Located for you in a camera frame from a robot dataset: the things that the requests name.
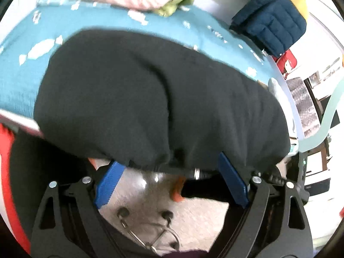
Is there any black garment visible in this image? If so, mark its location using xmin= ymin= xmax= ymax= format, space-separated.
xmin=34 ymin=29 xmax=290 ymax=172

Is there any red garment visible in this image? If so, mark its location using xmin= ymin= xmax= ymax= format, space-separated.
xmin=1 ymin=124 xmax=31 ymax=255

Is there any red box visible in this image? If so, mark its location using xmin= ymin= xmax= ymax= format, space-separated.
xmin=274 ymin=50 xmax=297 ymax=79

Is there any teal quilted bedspread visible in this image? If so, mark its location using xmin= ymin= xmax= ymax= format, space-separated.
xmin=1 ymin=0 xmax=279 ymax=118

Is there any navy yellow puffer jacket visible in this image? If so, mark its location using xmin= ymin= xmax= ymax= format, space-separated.
xmin=230 ymin=0 xmax=309 ymax=58

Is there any white bed frame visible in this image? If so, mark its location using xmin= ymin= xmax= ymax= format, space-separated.
xmin=0 ymin=109 xmax=43 ymax=137

